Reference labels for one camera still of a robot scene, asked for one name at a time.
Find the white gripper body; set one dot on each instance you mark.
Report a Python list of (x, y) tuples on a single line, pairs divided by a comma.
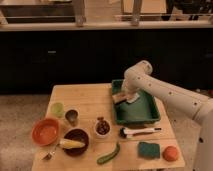
[(131, 92)]

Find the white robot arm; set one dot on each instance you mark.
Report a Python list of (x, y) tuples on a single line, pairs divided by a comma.
[(196, 106)]

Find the green plastic tray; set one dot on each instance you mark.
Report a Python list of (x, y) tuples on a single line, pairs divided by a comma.
[(143, 111)]

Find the white cup with red contents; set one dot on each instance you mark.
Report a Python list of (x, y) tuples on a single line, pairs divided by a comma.
[(101, 128)]

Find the teal sponge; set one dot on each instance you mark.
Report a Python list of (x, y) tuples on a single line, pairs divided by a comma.
[(149, 150)]

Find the metal cup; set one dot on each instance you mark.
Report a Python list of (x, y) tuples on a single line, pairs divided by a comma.
[(72, 117)]

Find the dark brown bowl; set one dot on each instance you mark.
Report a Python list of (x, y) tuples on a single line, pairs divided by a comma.
[(78, 135)]

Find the orange fruit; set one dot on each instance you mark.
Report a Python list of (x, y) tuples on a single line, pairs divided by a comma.
[(170, 154)]

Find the light green cup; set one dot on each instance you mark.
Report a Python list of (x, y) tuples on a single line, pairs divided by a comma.
[(57, 109)]

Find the green cucumber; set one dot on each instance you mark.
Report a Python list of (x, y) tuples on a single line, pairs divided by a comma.
[(106, 158)]

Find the yellow corn cob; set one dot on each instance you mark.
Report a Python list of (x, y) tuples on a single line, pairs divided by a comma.
[(69, 144)]

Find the orange bowl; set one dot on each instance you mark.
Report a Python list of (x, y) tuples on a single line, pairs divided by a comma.
[(45, 131)]

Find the metal fork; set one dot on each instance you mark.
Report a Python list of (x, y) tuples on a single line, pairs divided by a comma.
[(51, 153)]

